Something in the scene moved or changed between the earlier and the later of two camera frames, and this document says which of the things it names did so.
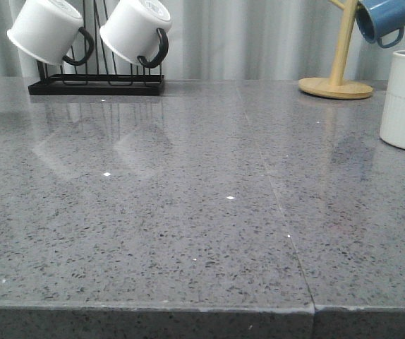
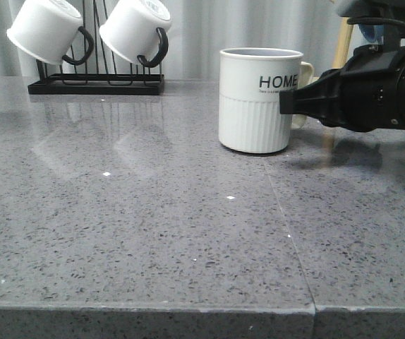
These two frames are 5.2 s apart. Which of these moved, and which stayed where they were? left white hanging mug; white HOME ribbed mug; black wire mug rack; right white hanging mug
Moved: white HOME ribbed mug
Stayed: black wire mug rack; left white hanging mug; right white hanging mug
